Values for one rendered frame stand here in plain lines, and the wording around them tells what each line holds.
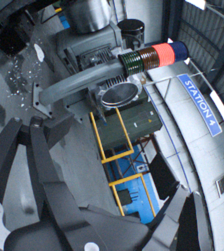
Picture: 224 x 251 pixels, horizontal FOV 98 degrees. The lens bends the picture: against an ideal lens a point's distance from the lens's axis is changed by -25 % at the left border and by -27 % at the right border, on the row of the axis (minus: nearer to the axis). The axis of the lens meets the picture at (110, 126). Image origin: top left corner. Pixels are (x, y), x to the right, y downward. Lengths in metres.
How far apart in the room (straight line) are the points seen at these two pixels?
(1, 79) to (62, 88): 0.15
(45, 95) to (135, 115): 2.96
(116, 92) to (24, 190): 0.53
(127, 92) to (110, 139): 2.53
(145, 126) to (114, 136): 0.76
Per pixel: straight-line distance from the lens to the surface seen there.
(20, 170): 0.23
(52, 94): 0.33
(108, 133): 3.12
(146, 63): 0.32
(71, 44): 0.75
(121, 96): 0.60
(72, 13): 0.70
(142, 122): 3.15
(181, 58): 0.38
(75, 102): 0.52
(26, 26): 0.35
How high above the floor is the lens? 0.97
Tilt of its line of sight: 4 degrees down
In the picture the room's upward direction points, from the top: 70 degrees clockwise
